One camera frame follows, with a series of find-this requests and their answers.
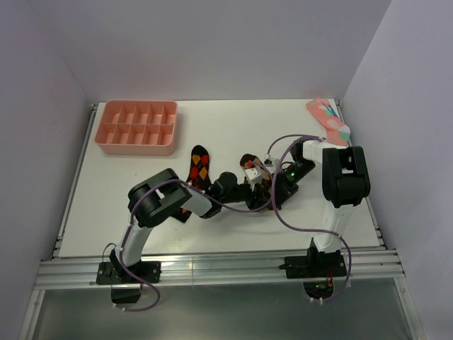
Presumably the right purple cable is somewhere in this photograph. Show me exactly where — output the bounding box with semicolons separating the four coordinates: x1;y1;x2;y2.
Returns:
267;134;352;305

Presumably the red yellow argyle sock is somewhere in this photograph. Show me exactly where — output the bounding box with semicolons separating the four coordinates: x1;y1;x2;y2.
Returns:
175;144;212;224

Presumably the pink divided organizer tray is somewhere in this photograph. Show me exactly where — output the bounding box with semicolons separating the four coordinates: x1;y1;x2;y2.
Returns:
95;100;178;157

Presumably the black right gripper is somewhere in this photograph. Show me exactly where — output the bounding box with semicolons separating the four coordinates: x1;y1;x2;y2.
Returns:
271;161;316;208

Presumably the brown tan argyle sock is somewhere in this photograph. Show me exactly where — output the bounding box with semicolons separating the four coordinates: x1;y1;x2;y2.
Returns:
239;154;278;210

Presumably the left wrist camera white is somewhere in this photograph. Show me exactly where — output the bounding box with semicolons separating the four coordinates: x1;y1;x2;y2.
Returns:
244;161;270;186

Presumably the pink patterned sock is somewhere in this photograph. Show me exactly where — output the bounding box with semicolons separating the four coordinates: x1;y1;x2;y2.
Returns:
306;98;350;147

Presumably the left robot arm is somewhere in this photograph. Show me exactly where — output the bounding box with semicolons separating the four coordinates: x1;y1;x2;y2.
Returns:
109;168;270;283

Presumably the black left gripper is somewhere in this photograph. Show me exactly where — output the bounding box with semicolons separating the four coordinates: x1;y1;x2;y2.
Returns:
220;181;274;213

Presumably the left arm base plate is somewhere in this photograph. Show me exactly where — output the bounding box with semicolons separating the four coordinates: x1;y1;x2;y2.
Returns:
96;261;161;285

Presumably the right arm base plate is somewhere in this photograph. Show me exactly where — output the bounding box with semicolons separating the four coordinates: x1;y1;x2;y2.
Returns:
279;252;348;279

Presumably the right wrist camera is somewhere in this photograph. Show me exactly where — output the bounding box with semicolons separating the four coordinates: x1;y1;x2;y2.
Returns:
263;153;274;166

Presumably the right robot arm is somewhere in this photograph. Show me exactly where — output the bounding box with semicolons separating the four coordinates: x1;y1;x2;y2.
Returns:
282;135;371;276

